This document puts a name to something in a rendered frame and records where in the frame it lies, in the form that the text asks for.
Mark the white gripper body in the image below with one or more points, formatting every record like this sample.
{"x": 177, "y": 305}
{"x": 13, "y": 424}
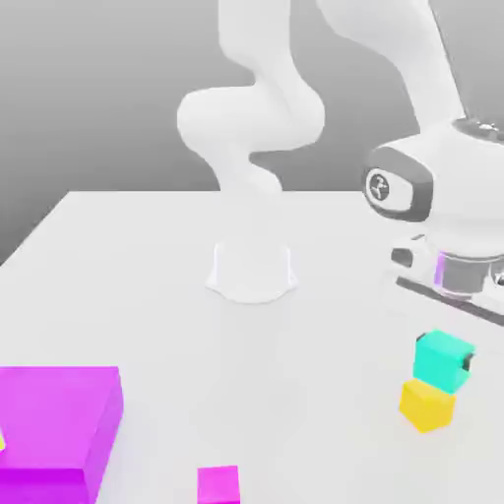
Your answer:
{"x": 433, "y": 296}

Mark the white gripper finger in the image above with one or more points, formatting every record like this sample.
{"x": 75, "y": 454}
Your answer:
{"x": 467, "y": 361}
{"x": 420, "y": 337}

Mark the small teal cube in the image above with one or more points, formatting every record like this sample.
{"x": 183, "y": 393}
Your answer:
{"x": 439, "y": 362}

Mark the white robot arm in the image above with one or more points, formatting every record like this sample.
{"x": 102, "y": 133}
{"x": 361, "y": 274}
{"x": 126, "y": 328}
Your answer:
{"x": 252, "y": 118}

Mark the small magenta cube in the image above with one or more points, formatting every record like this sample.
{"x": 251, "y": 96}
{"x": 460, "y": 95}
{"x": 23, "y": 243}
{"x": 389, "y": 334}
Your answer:
{"x": 218, "y": 486}

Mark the large magenta box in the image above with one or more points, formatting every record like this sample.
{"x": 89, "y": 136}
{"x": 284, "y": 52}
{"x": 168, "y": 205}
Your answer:
{"x": 51, "y": 421}

